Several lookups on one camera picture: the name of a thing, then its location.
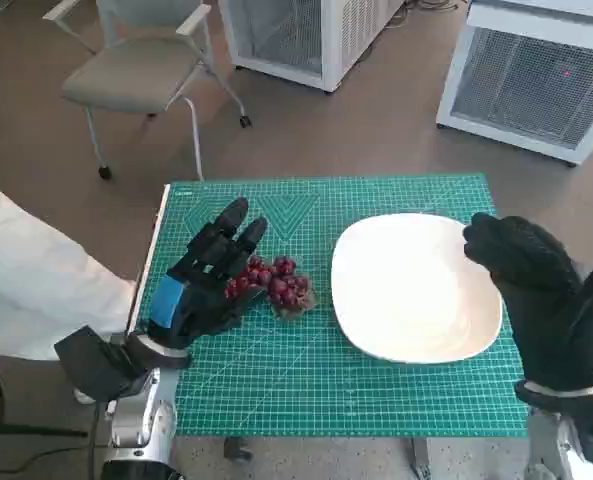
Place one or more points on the white plate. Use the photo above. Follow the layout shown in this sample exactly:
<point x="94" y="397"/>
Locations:
<point x="411" y="290"/>

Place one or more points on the person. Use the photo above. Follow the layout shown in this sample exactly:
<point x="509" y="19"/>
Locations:
<point x="36" y="285"/>

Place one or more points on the green cutting mat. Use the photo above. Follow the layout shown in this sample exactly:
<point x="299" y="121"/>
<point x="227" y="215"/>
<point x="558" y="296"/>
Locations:
<point x="286" y="380"/>

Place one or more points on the black rod on floor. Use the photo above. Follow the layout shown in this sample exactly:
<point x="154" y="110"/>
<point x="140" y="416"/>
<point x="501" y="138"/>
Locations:
<point x="31" y="430"/>

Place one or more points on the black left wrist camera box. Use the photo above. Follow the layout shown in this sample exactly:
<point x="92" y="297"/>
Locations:
<point x="93" y="365"/>

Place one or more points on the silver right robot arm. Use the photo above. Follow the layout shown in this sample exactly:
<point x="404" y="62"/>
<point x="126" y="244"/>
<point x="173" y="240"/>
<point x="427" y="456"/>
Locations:
<point x="551" y="440"/>

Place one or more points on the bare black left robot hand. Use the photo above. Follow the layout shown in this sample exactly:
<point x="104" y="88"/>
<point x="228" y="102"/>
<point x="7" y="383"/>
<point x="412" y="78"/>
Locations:
<point x="203" y="310"/>

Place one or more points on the table leg with caster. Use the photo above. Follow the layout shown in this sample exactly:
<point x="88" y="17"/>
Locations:
<point x="420" y="457"/>
<point x="237" y="450"/>

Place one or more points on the white mesh cabinet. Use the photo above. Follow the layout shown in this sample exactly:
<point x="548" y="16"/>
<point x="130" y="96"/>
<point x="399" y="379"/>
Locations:
<point x="526" y="85"/>
<point x="301" y="35"/>

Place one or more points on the grey chair on casters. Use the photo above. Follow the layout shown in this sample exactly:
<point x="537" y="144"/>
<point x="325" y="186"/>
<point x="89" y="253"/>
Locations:
<point x="126" y="70"/>

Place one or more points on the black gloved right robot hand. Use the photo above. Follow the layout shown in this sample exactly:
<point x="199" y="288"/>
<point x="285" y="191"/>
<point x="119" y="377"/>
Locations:
<point x="546" y="300"/>

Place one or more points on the red toy grape bunch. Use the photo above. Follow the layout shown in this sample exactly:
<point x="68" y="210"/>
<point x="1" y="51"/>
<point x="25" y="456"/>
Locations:
<point x="283" y="287"/>

